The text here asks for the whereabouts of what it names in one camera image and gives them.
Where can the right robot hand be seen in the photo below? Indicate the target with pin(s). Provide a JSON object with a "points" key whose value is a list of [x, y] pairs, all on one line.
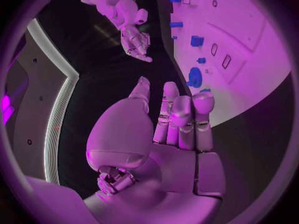
{"points": [[135, 43]]}

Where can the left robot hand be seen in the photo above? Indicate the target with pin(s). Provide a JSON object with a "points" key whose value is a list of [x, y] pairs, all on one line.
{"points": [[130, 134]]}

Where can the blue long peg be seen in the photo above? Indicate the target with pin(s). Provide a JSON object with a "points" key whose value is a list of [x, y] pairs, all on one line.
{"points": [[176, 24]]}

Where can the blue block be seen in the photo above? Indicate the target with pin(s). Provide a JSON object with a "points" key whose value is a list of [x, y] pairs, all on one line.
{"points": [[197, 41]]}

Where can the blue short peg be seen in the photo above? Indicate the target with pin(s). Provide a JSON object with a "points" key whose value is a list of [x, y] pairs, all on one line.
{"points": [[201, 60]]}

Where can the blue gear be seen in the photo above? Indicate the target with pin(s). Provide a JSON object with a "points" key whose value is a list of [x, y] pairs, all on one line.
{"points": [[195, 76]]}

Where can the blue long cylinder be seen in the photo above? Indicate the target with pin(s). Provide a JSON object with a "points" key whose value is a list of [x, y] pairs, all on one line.
{"points": [[205, 90]]}

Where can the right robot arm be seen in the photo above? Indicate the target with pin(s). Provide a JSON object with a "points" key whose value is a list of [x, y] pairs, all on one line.
{"points": [[126, 7]]}

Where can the white task board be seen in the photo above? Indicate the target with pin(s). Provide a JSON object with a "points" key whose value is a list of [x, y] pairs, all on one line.
{"points": [[245, 31]]}

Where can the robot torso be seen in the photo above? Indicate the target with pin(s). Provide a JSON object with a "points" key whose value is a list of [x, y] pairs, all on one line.
{"points": [[35, 115]]}

